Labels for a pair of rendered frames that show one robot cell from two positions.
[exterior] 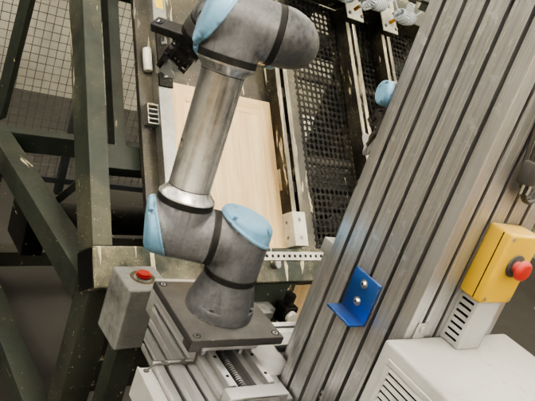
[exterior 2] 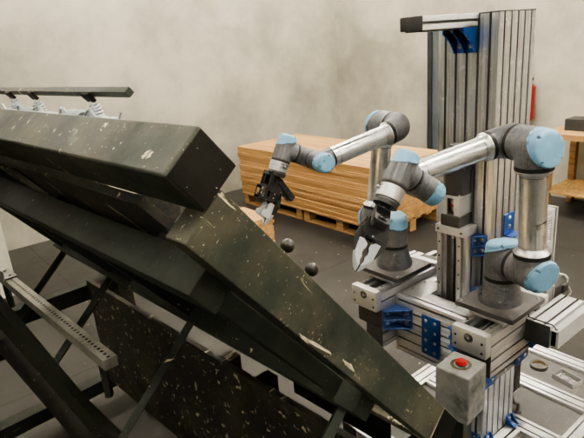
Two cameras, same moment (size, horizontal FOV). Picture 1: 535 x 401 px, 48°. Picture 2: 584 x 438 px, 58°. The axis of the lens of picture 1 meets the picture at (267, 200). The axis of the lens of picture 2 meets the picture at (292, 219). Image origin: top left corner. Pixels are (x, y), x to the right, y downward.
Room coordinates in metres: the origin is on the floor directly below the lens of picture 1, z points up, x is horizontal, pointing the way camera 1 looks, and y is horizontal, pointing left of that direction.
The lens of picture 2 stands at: (1.94, 1.72, 1.97)
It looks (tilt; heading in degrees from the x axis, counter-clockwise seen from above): 18 degrees down; 269
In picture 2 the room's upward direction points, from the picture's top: 5 degrees counter-clockwise
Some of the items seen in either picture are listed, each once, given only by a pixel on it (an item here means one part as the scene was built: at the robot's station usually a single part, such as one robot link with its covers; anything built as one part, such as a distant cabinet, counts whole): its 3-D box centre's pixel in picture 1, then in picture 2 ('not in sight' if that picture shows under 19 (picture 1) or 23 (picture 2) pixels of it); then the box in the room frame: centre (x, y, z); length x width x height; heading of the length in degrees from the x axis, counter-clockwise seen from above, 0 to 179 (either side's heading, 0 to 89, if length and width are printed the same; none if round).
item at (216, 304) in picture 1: (224, 289); (501, 287); (1.17, 0.02, 1.09); 0.15 x 0.15 x 0.10
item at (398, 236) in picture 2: not in sight; (392, 227); (1.47, -0.38, 1.20); 0.13 x 0.12 x 0.14; 113
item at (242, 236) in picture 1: (238, 240); (503, 257); (1.17, 0.03, 1.20); 0.13 x 0.12 x 0.14; 107
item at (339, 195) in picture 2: not in sight; (331, 179); (1.29, -4.49, 0.39); 2.46 x 1.04 x 0.78; 127
